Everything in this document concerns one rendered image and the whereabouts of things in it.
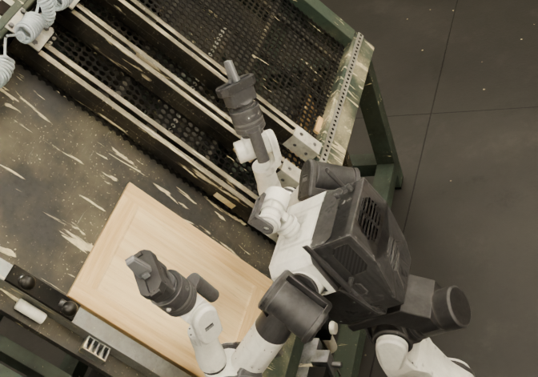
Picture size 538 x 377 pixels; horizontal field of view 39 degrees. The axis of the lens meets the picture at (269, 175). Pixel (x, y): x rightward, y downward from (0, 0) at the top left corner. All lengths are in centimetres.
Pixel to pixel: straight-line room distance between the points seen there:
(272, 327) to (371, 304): 29
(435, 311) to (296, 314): 43
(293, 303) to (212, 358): 26
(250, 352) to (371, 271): 35
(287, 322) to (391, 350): 43
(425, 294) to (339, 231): 37
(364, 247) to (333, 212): 14
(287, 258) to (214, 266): 53
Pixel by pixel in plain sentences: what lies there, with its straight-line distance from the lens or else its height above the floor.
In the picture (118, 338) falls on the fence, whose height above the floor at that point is 123.
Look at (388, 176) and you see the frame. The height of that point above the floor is 18.
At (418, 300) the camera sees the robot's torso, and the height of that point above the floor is 108.
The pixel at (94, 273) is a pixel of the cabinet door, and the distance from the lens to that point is 218.
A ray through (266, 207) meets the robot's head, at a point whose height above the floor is 144.
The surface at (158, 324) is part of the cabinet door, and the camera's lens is 222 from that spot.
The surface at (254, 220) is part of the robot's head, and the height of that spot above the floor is 145.
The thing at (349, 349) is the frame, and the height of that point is 18.
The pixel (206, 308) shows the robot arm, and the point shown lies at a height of 142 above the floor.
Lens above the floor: 267
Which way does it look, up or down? 38 degrees down
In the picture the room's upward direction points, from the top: 23 degrees counter-clockwise
